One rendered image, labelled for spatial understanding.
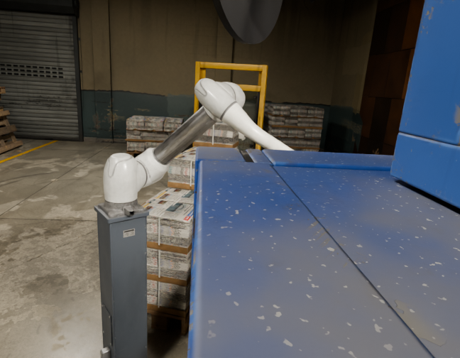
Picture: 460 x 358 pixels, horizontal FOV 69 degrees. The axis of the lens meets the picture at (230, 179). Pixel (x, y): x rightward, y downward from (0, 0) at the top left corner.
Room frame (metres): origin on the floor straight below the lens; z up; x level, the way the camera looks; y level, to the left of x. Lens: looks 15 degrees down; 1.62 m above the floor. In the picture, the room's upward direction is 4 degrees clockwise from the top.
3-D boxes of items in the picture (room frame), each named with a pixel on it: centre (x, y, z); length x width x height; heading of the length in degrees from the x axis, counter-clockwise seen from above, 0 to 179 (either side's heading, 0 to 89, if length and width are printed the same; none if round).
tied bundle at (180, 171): (2.58, 0.27, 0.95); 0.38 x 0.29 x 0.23; 79
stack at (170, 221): (2.45, 0.30, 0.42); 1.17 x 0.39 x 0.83; 168
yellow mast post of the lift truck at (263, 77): (3.52, -0.26, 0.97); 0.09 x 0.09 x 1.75; 78
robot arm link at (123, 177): (1.56, 0.53, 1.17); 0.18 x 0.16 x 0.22; 160
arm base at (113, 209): (1.53, 0.52, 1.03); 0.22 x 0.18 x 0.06; 40
